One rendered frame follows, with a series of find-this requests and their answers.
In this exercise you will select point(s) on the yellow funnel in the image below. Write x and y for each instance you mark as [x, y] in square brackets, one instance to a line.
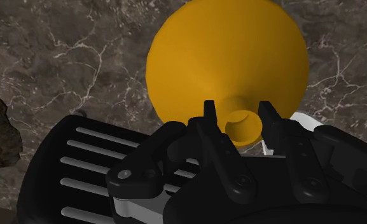
[223, 59]

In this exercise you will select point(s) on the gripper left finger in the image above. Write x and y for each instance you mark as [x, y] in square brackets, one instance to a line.
[220, 161]

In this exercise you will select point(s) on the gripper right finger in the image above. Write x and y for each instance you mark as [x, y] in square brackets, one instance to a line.
[307, 167]

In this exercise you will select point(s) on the white cup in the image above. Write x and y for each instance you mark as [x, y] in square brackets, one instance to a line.
[304, 119]

